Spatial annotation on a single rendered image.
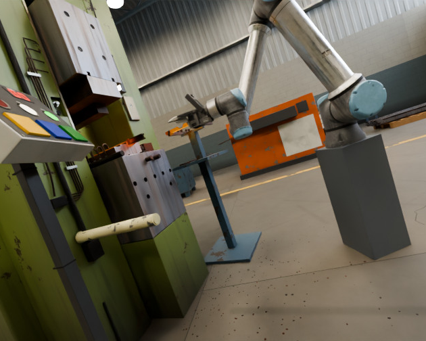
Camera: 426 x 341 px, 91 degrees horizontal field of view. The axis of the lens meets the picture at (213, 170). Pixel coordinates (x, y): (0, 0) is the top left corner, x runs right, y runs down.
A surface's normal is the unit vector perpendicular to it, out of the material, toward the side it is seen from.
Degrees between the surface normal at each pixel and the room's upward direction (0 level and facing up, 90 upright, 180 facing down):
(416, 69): 90
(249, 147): 90
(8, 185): 90
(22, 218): 90
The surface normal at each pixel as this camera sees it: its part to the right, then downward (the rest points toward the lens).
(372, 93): 0.02, 0.17
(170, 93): -0.22, 0.16
